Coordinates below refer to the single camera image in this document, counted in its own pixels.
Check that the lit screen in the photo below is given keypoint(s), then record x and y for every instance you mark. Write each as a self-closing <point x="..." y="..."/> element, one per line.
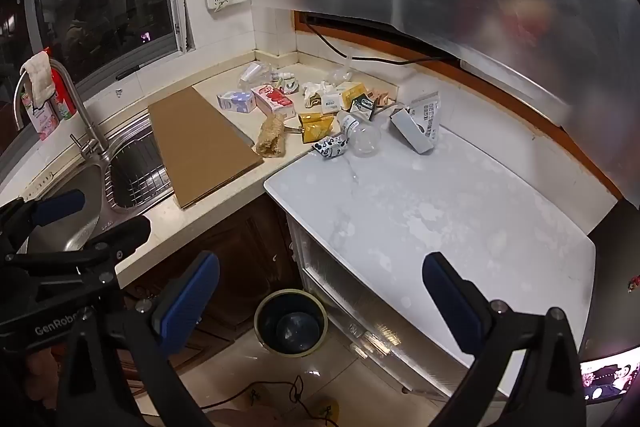
<point x="610" y="377"/>

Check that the small white green carton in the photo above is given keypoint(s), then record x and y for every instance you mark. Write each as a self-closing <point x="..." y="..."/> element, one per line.
<point x="330" y="101"/>

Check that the small red object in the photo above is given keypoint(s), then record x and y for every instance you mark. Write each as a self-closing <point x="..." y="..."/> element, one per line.
<point x="634" y="283"/>

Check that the brown snack packet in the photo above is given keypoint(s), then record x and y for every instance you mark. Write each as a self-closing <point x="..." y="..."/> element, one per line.
<point x="384" y="97"/>

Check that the brown cardboard sheet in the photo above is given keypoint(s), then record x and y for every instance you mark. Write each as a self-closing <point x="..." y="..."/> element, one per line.
<point x="200" y="147"/>

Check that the small white dropper bottle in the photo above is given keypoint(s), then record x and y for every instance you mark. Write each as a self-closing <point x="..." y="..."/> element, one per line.
<point x="282" y="76"/>

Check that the white cloth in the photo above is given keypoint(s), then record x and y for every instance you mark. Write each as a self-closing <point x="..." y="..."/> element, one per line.
<point x="40" y="74"/>

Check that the steel kitchen faucet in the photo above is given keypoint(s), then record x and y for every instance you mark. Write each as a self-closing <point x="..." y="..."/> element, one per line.
<point x="90" y="127"/>

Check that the steel kitchen sink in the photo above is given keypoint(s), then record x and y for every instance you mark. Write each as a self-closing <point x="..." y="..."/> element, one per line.
<point x="70" y="179"/>

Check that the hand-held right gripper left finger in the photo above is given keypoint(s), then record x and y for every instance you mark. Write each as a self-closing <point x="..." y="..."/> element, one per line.
<point x="185" y="307"/>

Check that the wooden window sill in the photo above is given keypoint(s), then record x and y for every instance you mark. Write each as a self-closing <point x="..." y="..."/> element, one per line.
<point x="500" y="94"/>

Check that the round dark trash bin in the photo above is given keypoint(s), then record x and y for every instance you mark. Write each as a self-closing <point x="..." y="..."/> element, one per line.
<point x="290" y="327"/>

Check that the pink packet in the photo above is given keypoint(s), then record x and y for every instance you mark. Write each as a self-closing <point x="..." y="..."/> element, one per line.
<point x="42" y="122"/>

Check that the black spotted grey pouch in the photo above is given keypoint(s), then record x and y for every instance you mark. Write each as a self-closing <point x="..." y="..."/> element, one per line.
<point x="330" y="148"/>

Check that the clear plastic bottle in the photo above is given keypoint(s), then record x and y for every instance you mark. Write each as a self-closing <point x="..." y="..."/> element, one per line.
<point x="362" y="137"/>

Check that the yellow carton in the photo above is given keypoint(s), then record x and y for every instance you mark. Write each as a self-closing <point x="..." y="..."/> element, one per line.
<point x="350" y="93"/>

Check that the clear plastic cup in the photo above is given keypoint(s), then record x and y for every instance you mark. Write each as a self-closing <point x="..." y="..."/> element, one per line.
<point x="252" y="72"/>

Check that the grey and white carton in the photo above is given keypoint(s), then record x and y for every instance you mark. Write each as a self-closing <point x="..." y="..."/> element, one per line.
<point x="417" y="122"/>

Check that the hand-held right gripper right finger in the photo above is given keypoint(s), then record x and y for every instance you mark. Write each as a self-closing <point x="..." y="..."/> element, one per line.
<point x="457" y="307"/>

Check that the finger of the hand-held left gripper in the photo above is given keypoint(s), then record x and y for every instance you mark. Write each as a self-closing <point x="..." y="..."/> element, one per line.
<point x="125" y="234"/>
<point x="57" y="204"/>

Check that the red and white carton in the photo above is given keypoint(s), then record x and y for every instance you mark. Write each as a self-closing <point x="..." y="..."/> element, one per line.
<point x="272" y="99"/>

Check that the crumpled white tissue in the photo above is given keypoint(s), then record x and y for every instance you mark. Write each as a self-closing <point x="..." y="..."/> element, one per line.
<point x="312" y="89"/>

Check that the yellow packet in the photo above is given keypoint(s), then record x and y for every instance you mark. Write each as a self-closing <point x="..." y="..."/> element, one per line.
<point x="315" y="126"/>

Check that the black and white carton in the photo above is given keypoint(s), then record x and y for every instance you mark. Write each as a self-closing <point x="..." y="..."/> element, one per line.
<point x="362" y="105"/>

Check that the small yellow floor object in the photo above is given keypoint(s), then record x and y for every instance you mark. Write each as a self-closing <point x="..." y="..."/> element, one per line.
<point x="325" y="408"/>

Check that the red bottle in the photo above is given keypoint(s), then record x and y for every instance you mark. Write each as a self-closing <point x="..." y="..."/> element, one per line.
<point x="62" y="97"/>

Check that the brown wooden cabinet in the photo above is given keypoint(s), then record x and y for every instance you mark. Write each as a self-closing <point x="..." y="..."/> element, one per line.
<point x="240" y="247"/>

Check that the purple and white carton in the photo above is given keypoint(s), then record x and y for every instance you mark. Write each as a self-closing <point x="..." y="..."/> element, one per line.
<point x="237" y="102"/>

